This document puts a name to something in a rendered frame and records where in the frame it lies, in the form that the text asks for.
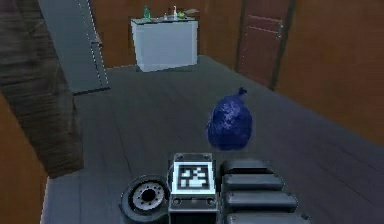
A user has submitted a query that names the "blue garbage bag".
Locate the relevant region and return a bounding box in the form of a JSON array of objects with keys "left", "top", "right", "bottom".
[{"left": 205, "top": 87, "right": 254, "bottom": 152}]

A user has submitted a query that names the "dark wooden cupboard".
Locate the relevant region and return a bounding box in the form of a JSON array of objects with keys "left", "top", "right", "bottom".
[{"left": 0, "top": 0, "right": 85, "bottom": 180}]

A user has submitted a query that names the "white kitchen counter cabinet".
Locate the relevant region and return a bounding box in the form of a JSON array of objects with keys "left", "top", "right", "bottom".
[{"left": 130, "top": 16, "right": 200, "bottom": 73}]

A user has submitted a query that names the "brown room door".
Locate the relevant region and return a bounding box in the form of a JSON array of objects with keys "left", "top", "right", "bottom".
[{"left": 234, "top": 0, "right": 296, "bottom": 91}]

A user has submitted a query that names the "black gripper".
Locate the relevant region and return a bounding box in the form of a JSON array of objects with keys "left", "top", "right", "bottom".
[{"left": 119, "top": 174, "right": 172, "bottom": 224}]

